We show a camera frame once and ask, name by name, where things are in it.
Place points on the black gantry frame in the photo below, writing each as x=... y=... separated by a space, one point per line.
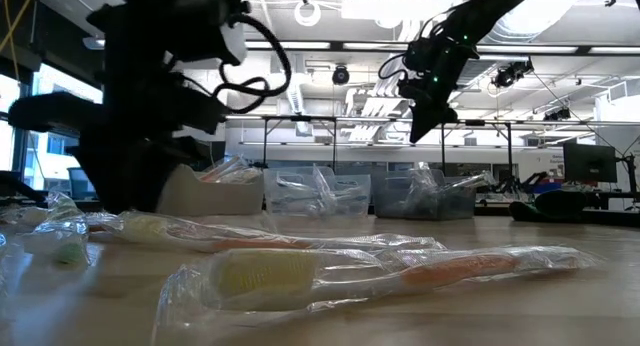
x=442 y=146

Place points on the beige plastic bin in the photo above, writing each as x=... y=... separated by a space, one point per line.
x=215 y=198

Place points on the blue toothbrush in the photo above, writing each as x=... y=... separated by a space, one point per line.
x=322 y=183
x=300 y=196
x=7 y=286

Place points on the grey plastic bin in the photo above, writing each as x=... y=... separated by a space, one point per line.
x=390 y=201

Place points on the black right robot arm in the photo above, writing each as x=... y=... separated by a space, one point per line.
x=500 y=6

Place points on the clear plastic bin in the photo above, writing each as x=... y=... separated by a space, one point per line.
x=295 y=206

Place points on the black monitor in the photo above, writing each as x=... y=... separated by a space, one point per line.
x=590 y=162

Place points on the black dome ceiling camera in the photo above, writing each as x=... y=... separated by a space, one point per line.
x=341 y=75

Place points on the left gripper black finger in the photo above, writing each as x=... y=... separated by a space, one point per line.
x=125 y=176
x=190 y=153

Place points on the black ceiling spotlight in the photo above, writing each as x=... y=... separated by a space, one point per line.
x=512 y=73

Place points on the ceiling light strip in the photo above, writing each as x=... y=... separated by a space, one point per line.
x=92 y=43
x=530 y=49
x=615 y=50

